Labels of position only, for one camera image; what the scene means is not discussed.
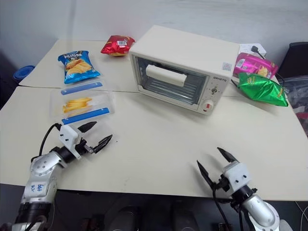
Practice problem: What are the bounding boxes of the yellow french fries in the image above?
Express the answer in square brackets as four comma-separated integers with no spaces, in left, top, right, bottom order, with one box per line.
[62,96,93,114]

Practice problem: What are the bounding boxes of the blue chip bag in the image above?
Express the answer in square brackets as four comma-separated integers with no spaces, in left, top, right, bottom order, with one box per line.
[57,50,102,85]

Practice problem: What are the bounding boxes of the clear container with blue clips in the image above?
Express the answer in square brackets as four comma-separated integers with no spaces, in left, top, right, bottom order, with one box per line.
[49,80,116,125]

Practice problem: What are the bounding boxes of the white oven door handle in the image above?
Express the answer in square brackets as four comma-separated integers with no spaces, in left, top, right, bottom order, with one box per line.
[146,64,187,88]

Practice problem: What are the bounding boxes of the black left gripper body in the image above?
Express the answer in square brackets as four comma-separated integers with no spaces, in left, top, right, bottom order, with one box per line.
[75,138,95,156]

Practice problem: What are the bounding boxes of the dark rounded shape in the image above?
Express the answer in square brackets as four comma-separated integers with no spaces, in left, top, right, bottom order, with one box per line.
[112,204,143,231]

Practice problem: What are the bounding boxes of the white knob with red mark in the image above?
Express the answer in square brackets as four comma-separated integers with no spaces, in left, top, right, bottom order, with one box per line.
[202,100,215,113]

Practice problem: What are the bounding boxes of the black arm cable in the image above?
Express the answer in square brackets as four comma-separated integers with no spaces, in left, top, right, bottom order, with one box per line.
[211,187,244,231]
[38,123,62,157]

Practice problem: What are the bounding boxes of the cream toaster oven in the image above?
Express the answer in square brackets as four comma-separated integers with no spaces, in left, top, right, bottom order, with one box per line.
[129,24,241,116]

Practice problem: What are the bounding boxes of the black chair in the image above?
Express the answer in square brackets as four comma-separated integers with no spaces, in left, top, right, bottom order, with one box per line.
[278,41,308,79]

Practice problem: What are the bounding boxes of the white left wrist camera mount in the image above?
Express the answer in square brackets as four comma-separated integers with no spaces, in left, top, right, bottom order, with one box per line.
[59,124,83,160]

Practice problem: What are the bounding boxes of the blue round tub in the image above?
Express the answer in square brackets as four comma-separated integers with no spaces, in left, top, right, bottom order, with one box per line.
[13,64,36,80]

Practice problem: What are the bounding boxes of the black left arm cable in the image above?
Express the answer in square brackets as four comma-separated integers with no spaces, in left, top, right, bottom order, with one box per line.
[38,123,62,157]

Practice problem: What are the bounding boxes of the white power strip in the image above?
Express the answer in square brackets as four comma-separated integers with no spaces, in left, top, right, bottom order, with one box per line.
[239,43,267,59]

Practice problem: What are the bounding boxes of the pink chip bag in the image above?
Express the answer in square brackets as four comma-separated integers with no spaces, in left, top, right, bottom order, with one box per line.
[232,52,280,80]

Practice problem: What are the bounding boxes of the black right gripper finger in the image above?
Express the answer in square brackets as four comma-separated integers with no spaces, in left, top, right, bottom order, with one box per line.
[217,147,239,165]
[196,160,215,190]

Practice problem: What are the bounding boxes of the thin white cable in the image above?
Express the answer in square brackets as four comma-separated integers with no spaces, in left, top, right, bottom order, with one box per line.
[295,200,308,218]

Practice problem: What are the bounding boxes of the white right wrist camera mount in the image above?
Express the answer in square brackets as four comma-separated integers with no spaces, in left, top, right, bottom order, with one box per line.
[221,161,251,193]

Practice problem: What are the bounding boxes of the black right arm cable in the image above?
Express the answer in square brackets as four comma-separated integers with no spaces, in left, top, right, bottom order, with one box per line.
[211,187,244,231]

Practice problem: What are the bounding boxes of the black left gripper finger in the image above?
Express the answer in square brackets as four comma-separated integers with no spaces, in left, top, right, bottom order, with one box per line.
[92,134,114,154]
[77,121,98,133]

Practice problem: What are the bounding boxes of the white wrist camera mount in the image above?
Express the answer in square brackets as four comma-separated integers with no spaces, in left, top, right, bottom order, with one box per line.
[221,161,251,193]
[59,124,83,160]

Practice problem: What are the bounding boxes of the red chip bag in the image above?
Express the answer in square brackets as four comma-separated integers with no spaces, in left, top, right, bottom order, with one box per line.
[100,35,136,57]

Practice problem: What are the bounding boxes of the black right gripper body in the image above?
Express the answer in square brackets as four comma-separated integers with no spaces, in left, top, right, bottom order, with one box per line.
[211,174,231,193]

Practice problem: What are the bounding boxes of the green chip bag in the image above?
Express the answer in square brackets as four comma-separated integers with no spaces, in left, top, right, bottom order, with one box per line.
[237,72,289,108]

